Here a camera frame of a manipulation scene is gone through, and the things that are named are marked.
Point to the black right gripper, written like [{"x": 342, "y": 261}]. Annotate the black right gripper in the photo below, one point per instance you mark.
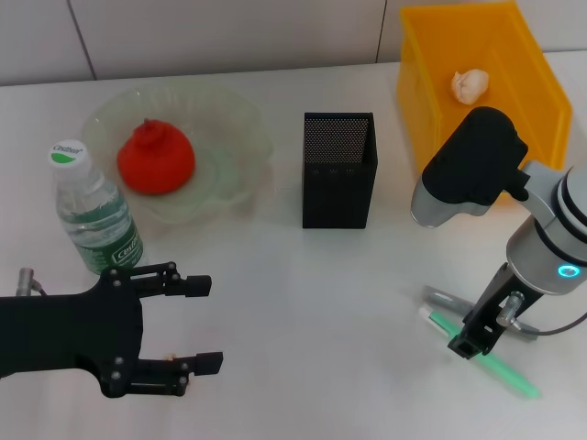
[{"x": 495, "y": 311}]

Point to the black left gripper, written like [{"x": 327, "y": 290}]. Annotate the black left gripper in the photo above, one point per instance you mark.
[{"x": 69, "y": 334}]

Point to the mint green pen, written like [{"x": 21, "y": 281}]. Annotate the mint green pen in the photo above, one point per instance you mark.
[{"x": 509, "y": 373}]

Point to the clear water bottle green label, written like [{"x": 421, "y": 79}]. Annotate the clear water bottle green label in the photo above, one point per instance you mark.
[{"x": 91, "y": 206}]

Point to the white paper ball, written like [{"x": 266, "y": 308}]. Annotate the white paper ball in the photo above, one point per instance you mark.
[{"x": 470, "y": 86}]

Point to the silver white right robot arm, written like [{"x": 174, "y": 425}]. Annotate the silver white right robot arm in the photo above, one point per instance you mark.
[{"x": 550, "y": 243}]

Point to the grey marker pen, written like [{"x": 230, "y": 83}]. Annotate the grey marker pen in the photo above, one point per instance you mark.
[{"x": 445, "y": 299}]

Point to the black mesh pen holder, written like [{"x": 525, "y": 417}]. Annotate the black mesh pen holder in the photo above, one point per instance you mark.
[{"x": 337, "y": 183}]

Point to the clear green glass fruit plate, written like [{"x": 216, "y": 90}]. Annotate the clear green glass fruit plate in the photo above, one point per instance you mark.
[{"x": 220, "y": 128}]

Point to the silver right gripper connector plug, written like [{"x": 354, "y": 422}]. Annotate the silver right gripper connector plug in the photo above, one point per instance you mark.
[{"x": 511, "y": 309}]

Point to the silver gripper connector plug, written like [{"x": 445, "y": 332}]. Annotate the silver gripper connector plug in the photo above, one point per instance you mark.
[
  {"x": 511, "y": 309},
  {"x": 25, "y": 283}
]

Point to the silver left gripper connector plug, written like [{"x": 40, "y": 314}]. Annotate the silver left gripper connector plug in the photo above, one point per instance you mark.
[{"x": 25, "y": 283}]

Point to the yellow plastic bin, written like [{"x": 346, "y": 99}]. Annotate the yellow plastic bin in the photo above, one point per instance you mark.
[{"x": 422, "y": 91}]

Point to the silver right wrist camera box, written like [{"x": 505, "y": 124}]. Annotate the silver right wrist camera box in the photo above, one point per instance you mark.
[{"x": 472, "y": 160}]

